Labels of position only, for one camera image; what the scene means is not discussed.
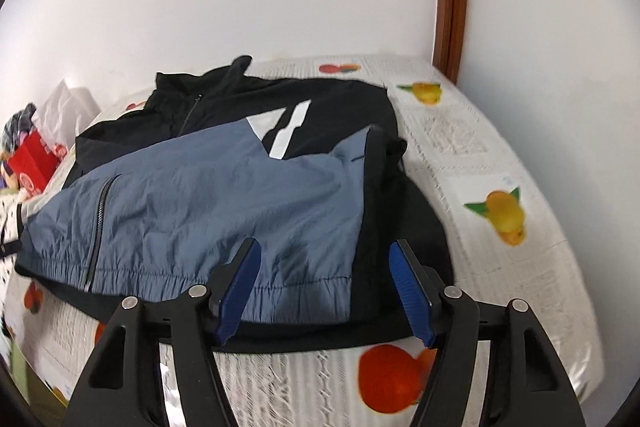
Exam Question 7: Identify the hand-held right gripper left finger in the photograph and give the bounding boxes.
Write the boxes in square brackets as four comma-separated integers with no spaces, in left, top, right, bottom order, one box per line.
[65,237,264,427]

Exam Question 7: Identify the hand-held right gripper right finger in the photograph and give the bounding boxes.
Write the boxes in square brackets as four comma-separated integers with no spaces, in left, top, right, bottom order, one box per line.
[389,239,587,427]

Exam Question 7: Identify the black white blue zip jacket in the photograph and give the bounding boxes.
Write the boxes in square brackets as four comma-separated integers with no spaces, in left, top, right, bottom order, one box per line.
[15,54,454,355]

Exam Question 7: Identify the bed with fruit print cover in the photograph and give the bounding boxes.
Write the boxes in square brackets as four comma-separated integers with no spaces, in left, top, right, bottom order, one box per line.
[0,52,603,427]

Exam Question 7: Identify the red paper bag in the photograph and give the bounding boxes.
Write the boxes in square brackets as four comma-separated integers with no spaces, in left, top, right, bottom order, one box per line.
[6,129,68,198]

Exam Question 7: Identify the white floral quilt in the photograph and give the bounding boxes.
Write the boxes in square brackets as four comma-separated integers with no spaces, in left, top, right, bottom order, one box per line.
[0,189,36,258]

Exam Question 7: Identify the white plastic shopping bag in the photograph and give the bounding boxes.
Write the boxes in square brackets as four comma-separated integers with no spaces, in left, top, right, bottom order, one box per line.
[34,79,103,142]

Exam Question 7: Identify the grey plaid cloth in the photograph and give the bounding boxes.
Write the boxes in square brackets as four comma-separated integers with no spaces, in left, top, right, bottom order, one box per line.
[2,103,38,145]

